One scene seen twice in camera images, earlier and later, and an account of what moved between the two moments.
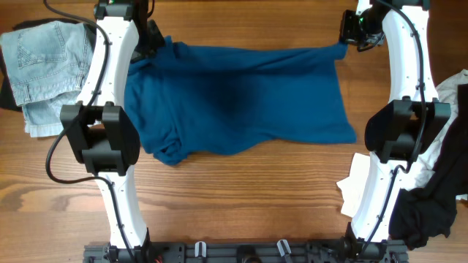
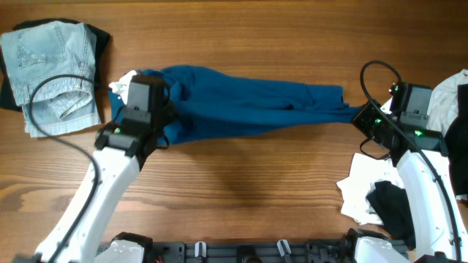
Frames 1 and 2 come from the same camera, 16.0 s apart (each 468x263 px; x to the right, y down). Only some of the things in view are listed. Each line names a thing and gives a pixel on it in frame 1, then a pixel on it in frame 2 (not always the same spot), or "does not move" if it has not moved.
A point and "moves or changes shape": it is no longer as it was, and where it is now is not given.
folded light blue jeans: x=47 y=64 does not move
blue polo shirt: x=188 y=98 moves or changes shape
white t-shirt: x=448 y=89 does not move
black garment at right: x=419 y=215 does not move
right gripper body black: x=360 y=30 to x=371 y=123
